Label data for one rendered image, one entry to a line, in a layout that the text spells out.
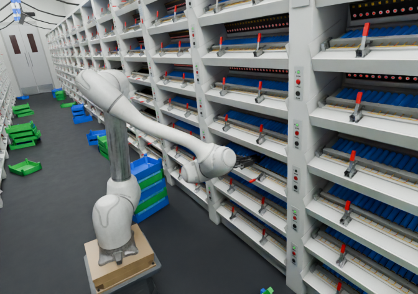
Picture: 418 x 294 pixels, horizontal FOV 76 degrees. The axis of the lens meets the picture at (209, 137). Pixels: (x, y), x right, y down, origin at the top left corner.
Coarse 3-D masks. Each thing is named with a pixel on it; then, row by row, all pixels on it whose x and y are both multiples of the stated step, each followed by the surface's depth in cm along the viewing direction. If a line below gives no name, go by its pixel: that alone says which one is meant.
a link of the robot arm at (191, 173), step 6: (192, 162) 118; (186, 168) 116; (192, 168) 115; (198, 168) 114; (186, 174) 115; (192, 174) 115; (198, 174) 115; (186, 180) 117; (192, 180) 116; (198, 180) 117; (204, 180) 117
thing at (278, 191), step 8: (216, 144) 167; (224, 144) 170; (240, 176) 147; (248, 176) 139; (256, 176) 137; (256, 184) 136; (264, 184) 130; (272, 184) 128; (272, 192) 127; (280, 192) 123
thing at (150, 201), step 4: (164, 188) 208; (160, 192) 206; (164, 192) 209; (156, 196) 203; (160, 196) 207; (164, 196) 210; (148, 200) 198; (152, 200) 201; (156, 200) 204; (140, 204) 193; (144, 204) 196; (148, 204) 199; (136, 208) 191; (140, 208) 194; (144, 208) 197; (136, 212) 192
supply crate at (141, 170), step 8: (136, 160) 208; (144, 160) 214; (152, 160) 209; (160, 160) 201; (136, 168) 206; (144, 168) 204; (152, 168) 196; (160, 168) 202; (136, 176) 186; (144, 176) 192
